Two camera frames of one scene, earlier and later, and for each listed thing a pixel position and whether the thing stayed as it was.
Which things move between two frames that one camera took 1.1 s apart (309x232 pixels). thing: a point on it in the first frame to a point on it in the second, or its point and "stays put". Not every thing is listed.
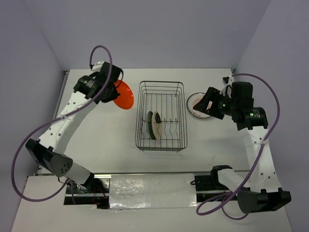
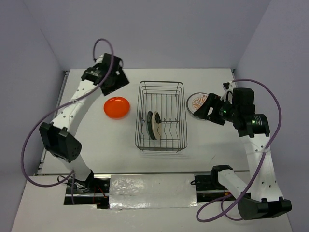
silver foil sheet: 155,191 stays put
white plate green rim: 192,100 stays put
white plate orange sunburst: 192,101 stays put
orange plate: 125,101 to 116,107
